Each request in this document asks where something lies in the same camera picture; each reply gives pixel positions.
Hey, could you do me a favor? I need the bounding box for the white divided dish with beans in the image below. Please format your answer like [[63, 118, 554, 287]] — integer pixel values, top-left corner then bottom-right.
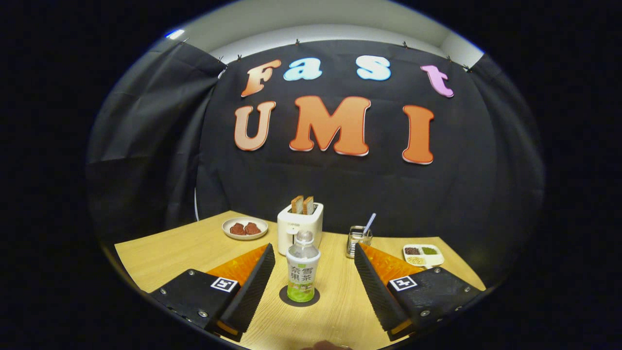
[[402, 244, 445, 268]]

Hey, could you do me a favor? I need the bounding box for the black backdrop cloth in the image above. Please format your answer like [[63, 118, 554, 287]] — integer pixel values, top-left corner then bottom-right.
[[85, 39, 546, 293]]

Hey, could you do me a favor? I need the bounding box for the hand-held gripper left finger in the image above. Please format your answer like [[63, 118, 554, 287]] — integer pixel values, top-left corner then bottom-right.
[[147, 243, 276, 343]]

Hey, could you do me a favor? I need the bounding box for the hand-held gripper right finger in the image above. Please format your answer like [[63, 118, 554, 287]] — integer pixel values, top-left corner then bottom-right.
[[354, 242, 484, 341]]

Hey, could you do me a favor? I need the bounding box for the clear juice bottle green label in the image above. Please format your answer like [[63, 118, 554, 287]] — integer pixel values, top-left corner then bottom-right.
[[286, 230, 321, 303]]

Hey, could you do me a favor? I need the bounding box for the wooden table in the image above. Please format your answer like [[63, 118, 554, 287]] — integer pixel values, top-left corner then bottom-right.
[[114, 210, 486, 350]]

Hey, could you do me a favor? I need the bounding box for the dark brown round coaster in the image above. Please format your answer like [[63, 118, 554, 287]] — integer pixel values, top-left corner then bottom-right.
[[279, 284, 321, 307]]

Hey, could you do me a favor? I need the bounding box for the white plate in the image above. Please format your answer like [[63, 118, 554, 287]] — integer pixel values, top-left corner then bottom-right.
[[222, 217, 269, 241]]

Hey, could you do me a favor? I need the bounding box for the cream toaster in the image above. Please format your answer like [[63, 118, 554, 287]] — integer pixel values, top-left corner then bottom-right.
[[277, 202, 324, 256]]

